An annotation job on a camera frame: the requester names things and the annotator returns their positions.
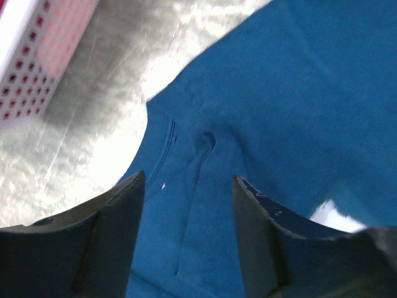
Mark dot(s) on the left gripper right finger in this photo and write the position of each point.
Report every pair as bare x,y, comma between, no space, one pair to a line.
283,254

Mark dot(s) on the white plastic laundry basket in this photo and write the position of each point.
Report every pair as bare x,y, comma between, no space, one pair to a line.
38,39

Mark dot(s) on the blue mickey t shirt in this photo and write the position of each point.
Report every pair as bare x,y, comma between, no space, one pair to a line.
300,99

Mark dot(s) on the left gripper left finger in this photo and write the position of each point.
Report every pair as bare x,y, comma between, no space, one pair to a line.
86,251

